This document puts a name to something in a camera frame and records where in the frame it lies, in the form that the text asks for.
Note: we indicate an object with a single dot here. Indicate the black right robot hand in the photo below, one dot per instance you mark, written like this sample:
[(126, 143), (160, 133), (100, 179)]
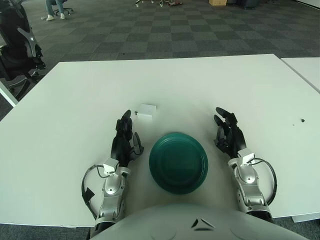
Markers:
[(233, 136)]

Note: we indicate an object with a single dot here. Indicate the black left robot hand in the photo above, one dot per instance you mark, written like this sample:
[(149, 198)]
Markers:
[(122, 142)]

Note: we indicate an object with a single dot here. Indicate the white charger block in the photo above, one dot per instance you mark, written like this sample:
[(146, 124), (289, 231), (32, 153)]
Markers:
[(147, 110)]

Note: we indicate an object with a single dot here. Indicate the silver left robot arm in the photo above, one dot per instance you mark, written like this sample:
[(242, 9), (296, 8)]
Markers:
[(111, 190)]

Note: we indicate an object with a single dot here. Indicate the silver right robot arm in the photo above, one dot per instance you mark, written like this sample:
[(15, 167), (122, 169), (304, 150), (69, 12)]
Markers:
[(247, 177)]

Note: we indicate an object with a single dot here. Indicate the dark green round plate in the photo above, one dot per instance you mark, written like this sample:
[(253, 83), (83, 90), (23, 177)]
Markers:
[(178, 163)]

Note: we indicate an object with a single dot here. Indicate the white robot torso shell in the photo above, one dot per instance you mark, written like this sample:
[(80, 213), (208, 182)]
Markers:
[(175, 222)]

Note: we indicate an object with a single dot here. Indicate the white side table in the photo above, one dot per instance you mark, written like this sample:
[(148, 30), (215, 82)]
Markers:
[(303, 68)]

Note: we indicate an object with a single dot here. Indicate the white desk edge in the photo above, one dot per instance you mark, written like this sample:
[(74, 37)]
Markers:
[(7, 93)]

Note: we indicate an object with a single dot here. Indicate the distant black equipment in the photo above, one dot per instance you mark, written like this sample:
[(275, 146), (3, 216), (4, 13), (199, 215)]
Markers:
[(247, 3)]

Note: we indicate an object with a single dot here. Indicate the brown cardboard box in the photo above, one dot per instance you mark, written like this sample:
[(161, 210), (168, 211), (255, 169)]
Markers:
[(218, 2)]

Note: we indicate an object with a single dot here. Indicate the black office chair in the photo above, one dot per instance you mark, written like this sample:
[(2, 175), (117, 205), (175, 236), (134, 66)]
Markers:
[(15, 57)]

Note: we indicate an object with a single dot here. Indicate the distant chair wheel base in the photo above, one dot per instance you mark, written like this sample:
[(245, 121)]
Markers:
[(143, 2)]

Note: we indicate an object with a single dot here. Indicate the black swivel chair base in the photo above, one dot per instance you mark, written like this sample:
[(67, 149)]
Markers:
[(67, 10)]

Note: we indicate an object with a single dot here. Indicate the distant red clutter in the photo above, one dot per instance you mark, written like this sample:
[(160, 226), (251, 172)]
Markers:
[(172, 3)]

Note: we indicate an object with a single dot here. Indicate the seated person in jeans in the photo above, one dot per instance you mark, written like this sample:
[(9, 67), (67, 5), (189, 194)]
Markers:
[(51, 8)]

